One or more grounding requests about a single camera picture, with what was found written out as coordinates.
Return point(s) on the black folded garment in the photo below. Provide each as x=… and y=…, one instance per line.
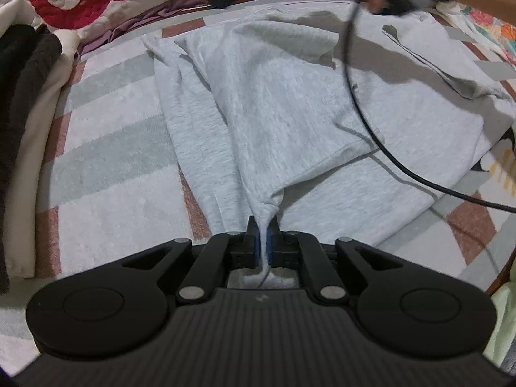
x=12, y=68

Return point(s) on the light grey sweatshirt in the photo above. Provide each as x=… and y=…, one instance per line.
x=282, y=88

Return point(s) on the white folded garment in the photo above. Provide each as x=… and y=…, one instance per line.
x=11, y=18

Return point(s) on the checkered dog print rug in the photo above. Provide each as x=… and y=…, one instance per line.
x=113, y=169

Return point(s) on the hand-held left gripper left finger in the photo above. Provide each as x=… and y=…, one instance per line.
x=254, y=246

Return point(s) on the floral cloth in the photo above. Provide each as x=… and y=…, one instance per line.
x=492, y=28

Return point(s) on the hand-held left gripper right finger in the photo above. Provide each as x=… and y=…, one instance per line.
x=269, y=246

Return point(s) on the bear print quilted bedspread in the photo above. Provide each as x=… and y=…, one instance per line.
x=141, y=0

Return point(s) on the light green cloth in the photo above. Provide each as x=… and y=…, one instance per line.
x=504, y=322

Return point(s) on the dark grey folded garment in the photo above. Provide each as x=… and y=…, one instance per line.
x=36, y=72

